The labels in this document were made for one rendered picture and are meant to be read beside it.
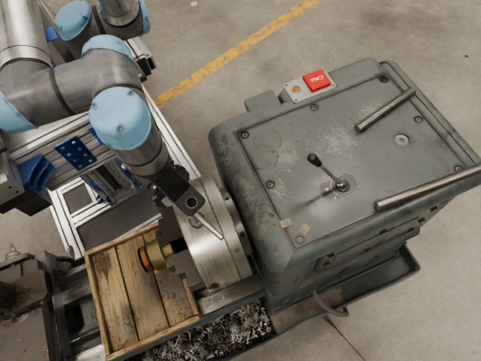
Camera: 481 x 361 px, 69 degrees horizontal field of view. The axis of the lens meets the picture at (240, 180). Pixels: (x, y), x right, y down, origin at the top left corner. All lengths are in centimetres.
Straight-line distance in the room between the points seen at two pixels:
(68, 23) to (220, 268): 80
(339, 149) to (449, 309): 148
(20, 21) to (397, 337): 201
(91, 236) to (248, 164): 142
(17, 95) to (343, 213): 67
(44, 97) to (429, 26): 307
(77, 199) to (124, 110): 183
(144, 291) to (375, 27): 268
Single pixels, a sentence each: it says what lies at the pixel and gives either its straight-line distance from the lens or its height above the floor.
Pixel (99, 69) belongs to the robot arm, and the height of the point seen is 167.
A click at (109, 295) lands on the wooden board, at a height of 89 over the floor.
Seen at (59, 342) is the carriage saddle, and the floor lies 92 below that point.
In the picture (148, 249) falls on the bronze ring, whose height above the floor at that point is 112.
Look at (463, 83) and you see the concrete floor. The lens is 303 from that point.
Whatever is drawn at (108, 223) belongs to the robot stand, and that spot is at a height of 21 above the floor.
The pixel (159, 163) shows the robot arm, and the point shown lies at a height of 155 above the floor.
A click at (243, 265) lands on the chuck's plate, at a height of 115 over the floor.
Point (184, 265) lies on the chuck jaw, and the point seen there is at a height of 111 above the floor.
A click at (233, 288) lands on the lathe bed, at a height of 87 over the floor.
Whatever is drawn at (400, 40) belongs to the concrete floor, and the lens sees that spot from 318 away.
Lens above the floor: 204
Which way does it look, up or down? 63 degrees down
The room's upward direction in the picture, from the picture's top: 10 degrees counter-clockwise
